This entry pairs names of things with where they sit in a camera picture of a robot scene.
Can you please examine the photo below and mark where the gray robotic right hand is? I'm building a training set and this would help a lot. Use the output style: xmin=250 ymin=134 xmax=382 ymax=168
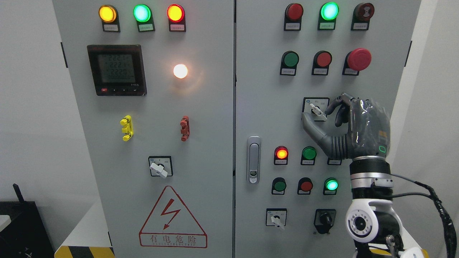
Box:
xmin=301 ymin=93 xmax=390 ymax=160

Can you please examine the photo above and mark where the green indicator light middle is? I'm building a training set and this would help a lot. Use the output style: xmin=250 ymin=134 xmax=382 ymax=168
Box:
xmin=301 ymin=146 xmax=317 ymax=166

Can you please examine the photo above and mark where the green indicator light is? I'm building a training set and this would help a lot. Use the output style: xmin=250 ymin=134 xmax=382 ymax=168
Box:
xmin=301 ymin=146 xmax=317 ymax=166
xmin=133 ymin=4 xmax=156 ymax=32
xmin=317 ymin=1 xmax=339 ymax=30

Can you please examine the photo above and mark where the lit green push button lower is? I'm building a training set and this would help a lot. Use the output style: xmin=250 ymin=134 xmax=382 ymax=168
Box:
xmin=323 ymin=177 xmax=339 ymax=195

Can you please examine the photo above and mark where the red emergency stop button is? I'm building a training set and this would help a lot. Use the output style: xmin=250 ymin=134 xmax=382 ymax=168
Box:
xmin=342 ymin=48 xmax=372 ymax=76

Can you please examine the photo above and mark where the red push button lower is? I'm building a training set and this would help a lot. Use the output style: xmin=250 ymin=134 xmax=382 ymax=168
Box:
xmin=297 ymin=177 xmax=313 ymax=195

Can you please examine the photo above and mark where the red push button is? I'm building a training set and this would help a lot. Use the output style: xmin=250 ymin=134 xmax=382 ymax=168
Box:
xmin=311 ymin=51 xmax=332 ymax=76
xmin=297 ymin=177 xmax=313 ymax=195

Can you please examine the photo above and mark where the red push button upper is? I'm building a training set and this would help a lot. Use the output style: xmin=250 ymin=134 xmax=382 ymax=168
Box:
xmin=311 ymin=51 xmax=332 ymax=76

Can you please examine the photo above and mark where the lit red indicator light middle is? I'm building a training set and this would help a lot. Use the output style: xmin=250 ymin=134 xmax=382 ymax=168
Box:
xmin=274 ymin=145 xmax=289 ymax=165

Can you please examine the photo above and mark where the right cabinet door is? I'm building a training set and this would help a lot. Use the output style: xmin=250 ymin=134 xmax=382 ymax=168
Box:
xmin=234 ymin=0 xmax=421 ymax=258

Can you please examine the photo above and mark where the cabinet door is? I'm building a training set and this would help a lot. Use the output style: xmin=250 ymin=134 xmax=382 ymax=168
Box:
xmin=234 ymin=0 xmax=421 ymax=258
xmin=52 ymin=0 xmax=234 ymax=258

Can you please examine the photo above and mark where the green push button upper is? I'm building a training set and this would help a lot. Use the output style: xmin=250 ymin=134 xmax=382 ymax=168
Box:
xmin=280 ymin=51 xmax=299 ymax=76

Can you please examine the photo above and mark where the dark red buzzer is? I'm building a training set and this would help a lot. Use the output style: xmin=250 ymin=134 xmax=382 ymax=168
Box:
xmin=351 ymin=2 xmax=374 ymax=31

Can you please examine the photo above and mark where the green indicator light top right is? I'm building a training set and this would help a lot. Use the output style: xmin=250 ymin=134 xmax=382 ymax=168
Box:
xmin=317 ymin=1 xmax=339 ymax=30

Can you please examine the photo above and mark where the red indicator light top right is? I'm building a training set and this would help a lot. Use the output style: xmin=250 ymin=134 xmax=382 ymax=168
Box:
xmin=284 ymin=3 xmax=304 ymax=31

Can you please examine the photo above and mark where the white glowing indicator light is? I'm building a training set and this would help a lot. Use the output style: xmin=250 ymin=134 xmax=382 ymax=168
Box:
xmin=173 ymin=63 xmax=189 ymax=79

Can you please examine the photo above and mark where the red electric hazard warning sticker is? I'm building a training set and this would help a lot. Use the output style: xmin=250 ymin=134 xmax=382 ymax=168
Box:
xmin=139 ymin=186 xmax=208 ymax=248

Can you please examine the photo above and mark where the left cabinet door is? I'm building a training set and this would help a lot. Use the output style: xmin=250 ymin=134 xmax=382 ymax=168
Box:
xmin=52 ymin=0 xmax=234 ymax=258

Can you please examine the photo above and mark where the red indicator light top left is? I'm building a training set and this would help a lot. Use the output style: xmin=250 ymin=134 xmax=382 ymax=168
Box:
xmin=167 ymin=4 xmax=186 ymax=32

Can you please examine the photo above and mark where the green indicator light top left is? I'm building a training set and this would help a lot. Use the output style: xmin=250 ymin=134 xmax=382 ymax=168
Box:
xmin=133 ymin=4 xmax=156 ymax=32

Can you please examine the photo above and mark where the black digital power meter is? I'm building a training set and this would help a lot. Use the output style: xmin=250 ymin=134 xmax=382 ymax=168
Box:
xmin=87 ymin=44 xmax=147 ymax=96

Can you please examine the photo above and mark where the yellow indicator light top left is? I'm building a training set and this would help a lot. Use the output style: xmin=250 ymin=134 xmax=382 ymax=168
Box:
xmin=98 ymin=5 xmax=121 ymax=33

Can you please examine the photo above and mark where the black box with antenna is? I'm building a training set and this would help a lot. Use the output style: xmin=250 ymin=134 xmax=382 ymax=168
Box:
xmin=0 ymin=183 xmax=54 ymax=258

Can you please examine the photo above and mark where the black selector knob switch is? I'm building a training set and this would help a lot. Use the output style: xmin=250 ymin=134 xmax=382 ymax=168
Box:
xmin=314 ymin=209 xmax=336 ymax=234

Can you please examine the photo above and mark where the silver door latch handle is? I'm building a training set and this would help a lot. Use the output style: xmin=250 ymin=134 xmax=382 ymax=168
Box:
xmin=246 ymin=136 xmax=262 ymax=183

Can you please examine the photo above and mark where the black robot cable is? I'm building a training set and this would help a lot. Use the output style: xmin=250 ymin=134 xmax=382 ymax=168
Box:
xmin=389 ymin=173 xmax=458 ymax=258

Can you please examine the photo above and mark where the left door gray rotary switch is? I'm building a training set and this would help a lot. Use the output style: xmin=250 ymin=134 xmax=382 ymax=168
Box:
xmin=148 ymin=156 xmax=173 ymax=178

